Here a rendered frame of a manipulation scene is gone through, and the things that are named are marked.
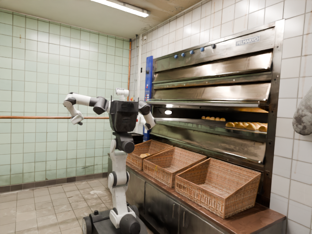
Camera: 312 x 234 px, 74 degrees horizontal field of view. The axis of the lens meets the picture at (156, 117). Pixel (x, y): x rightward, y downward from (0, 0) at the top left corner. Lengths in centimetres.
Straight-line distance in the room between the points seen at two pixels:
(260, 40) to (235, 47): 25
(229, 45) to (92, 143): 271
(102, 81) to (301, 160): 310
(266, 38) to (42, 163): 340
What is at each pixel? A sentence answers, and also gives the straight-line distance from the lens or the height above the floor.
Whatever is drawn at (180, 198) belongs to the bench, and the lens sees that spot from 194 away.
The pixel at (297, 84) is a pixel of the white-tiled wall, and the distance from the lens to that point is 187.
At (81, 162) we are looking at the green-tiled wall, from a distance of 388.
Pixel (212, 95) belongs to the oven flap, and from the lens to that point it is 229.
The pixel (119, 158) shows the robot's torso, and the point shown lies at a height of 83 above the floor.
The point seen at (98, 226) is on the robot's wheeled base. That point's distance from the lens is 235.
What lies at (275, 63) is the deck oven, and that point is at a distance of 198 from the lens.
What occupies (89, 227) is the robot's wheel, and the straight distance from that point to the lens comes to 240.
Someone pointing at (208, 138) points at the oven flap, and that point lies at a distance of 235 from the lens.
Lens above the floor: 137
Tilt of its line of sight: 3 degrees down
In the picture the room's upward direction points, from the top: 3 degrees clockwise
